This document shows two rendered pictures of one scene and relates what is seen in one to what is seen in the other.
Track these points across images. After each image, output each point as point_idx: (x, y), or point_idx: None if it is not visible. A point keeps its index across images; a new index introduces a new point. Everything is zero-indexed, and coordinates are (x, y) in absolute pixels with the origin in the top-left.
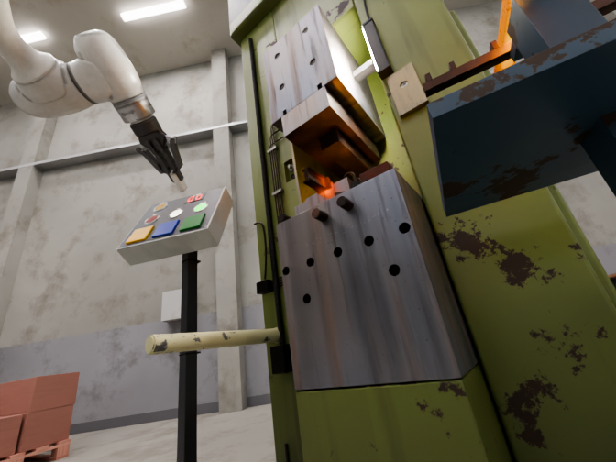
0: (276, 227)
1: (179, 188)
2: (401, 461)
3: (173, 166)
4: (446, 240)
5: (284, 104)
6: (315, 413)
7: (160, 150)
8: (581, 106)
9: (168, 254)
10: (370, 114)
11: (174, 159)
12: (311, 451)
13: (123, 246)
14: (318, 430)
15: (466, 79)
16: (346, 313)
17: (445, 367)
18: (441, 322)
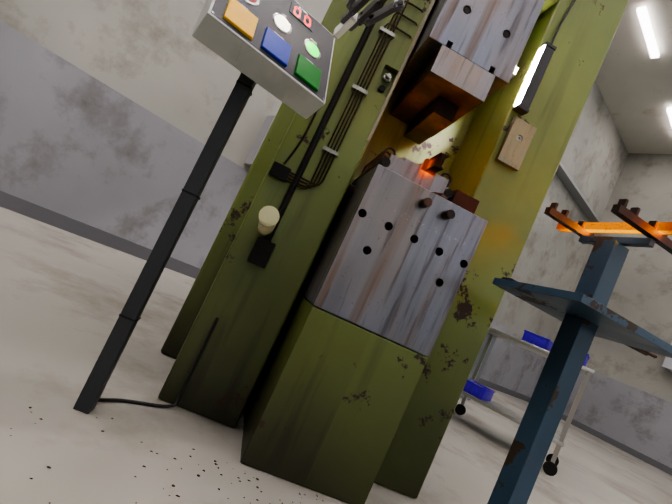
0: (330, 123)
1: (338, 33)
2: (367, 378)
3: (366, 18)
4: None
5: (454, 35)
6: (322, 328)
7: (382, 0)
8: (589, 317)
9: (253, 75)
10: None
11: (377, 17)
12: (303, 348)
13: (218, 16)
14: (318, 339)
15: (561, 224)
16: (390, 283)
17: (425, 348)
18: (440, 327)
